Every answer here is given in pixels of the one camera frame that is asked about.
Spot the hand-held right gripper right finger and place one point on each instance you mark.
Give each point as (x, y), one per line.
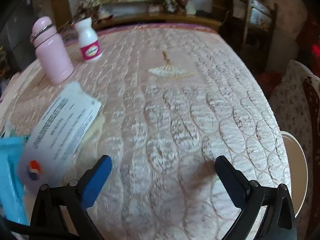
(228, 180)

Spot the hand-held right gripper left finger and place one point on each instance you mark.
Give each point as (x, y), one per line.
(97, 180)

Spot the white printed carton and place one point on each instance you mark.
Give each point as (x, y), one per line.
(62, 127)

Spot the white plastic bucket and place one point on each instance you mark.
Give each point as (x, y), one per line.
(295, 170)

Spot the blue packet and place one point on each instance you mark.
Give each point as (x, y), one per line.
(10, 180)

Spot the pink quilted mattress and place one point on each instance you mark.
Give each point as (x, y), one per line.
(175, 105)

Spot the floral red sofa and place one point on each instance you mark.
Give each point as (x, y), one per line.
(292, 105)

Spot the orange plastic bag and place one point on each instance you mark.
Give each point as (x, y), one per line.
(270, 80)

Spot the pink insulated bottle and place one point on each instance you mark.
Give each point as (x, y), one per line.
(52, 60)

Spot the white pill bottle pink label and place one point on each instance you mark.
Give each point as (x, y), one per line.
(87, 37)

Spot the dark wooden chair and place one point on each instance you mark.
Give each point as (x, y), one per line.
(250, 37)

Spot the red shiny bag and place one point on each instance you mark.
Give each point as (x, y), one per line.
(316, 52)

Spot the printed storage box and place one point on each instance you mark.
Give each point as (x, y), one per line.
(258, 12)

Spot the pale floral bedding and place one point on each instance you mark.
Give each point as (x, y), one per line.
(285, 17)

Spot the wooden bed board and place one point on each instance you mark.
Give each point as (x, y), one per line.
(162, 20)

